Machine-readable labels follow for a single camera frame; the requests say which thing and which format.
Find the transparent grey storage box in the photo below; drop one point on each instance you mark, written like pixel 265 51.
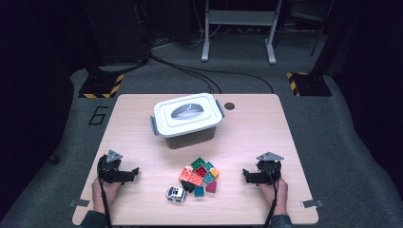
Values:
pixel 190 141

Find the white box lid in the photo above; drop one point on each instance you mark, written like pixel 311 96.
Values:
pixel 202 123

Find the grey metal stand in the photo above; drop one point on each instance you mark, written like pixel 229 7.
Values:
pixel 240 17

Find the person's right hand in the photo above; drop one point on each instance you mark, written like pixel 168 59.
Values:
pixel 281 196

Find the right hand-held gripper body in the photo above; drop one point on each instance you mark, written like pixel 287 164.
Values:
pixel 269 171

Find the black striped stand base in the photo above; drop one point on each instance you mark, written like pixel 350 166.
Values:
pixel 99 85
pixel 312 85

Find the dark equipment cabinet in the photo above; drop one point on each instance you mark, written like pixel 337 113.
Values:
pixel 117 31

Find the thin black tripod stand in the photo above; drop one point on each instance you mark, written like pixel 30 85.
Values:
pixel 317 39

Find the person's left hand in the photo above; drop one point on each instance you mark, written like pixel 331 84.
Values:
pixel 111 193

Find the black toy block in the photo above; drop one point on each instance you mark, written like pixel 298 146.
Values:
pixel 188 186

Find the blue toy block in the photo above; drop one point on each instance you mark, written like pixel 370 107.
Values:
pixel 199 191

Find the dark curtain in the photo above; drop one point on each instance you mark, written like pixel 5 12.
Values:
pixel 31 79
pixel 374 79

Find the black table grommet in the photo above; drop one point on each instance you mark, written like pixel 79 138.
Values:
pixel 229 106

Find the red toy block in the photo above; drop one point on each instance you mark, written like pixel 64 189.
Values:
pixel 201 172

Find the salmon toy block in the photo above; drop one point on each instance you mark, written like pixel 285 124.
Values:
pixel 185 174

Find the yellow-orange toy block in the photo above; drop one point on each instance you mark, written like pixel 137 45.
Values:
pixel 214 173

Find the white toy car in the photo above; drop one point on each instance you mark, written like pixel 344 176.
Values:
pixel 176 193

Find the green toy block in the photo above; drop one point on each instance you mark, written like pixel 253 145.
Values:
pixel 198 163

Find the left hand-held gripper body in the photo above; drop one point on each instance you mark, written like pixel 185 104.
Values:
pixel 109 169

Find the grey tape strip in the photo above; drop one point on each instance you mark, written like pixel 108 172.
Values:
pixel 312 204
pixel 79 203

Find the teal toy block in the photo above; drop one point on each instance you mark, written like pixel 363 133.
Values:
pixel 208 178
pixel 208 166

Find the coral toy block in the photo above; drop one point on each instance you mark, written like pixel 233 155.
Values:
pixel 195 179

